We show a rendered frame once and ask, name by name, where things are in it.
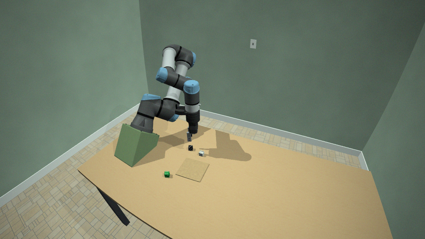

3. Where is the tan square mat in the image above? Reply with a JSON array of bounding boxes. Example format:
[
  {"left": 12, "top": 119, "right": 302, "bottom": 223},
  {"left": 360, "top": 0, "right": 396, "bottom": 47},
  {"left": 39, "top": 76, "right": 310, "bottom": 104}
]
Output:
[{"left": 176, "top": 158, "right": 209, "bottom": 182}]

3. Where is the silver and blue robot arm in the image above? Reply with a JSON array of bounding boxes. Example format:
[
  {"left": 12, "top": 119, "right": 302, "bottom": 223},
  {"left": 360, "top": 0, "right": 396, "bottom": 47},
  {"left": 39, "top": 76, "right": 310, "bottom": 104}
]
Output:
[{"left": 130, "top": 44, "right": 200, "bottom": 133}]

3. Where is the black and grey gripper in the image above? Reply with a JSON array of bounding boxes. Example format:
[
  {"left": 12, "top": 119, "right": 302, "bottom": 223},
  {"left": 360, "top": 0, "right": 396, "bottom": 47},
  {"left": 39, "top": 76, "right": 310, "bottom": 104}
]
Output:
[{"left": 175, "top": 104, "right": 201, "bottom": 142}]

